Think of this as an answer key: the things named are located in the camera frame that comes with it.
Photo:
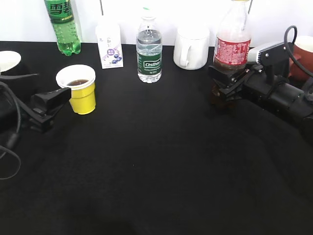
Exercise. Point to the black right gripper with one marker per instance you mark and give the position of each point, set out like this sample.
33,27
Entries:
261,86

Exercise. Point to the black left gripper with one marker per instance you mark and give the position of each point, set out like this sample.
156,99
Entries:
43,105

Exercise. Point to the cola bottle red label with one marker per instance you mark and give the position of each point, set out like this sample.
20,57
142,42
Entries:
232,44

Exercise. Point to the yellow paper cup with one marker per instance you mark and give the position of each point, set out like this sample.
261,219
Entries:
81,80

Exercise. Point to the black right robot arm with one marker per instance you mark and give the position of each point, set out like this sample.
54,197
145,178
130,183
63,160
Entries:
301,119

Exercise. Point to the black paper cup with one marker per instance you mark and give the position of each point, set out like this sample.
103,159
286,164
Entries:
11,64

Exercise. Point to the red paper cup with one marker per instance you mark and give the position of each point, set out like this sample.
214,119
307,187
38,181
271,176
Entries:
303,53

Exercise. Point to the green sprite bottle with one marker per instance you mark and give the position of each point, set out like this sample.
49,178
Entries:
62,19

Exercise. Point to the white ceramic mug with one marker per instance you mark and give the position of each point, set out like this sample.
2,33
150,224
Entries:
191,46

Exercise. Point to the white blueberry milk carton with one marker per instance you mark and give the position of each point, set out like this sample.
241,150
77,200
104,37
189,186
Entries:
109,43

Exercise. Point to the clear water bottle green label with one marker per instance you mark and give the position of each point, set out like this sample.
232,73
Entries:
149,48

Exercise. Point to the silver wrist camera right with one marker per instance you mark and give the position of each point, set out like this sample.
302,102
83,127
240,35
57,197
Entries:
268,54

